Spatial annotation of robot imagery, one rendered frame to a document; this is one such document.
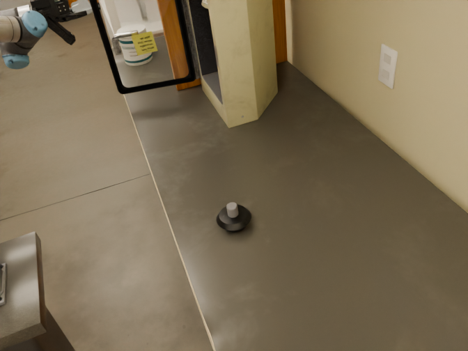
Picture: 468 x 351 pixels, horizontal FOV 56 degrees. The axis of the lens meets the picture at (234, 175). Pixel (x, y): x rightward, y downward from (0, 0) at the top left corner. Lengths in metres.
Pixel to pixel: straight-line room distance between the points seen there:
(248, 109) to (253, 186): 0.35
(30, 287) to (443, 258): 0.98
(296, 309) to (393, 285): 0.22
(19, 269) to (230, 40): 0.87
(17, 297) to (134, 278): 1.23
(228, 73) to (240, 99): 0.11
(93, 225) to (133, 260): 0.41
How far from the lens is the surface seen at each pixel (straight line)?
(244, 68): 1.44
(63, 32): 1.68
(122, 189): 2.92
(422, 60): 1.26
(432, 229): 1.17
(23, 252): 1.31
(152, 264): 2.40
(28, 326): 1.14
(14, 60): 1.61
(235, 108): 1.49
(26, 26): 1.51
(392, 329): 0.98
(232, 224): 1.11
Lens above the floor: 1.76
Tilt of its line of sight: 39 degrees down
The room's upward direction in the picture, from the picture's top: 9 degrees counter-clockwise
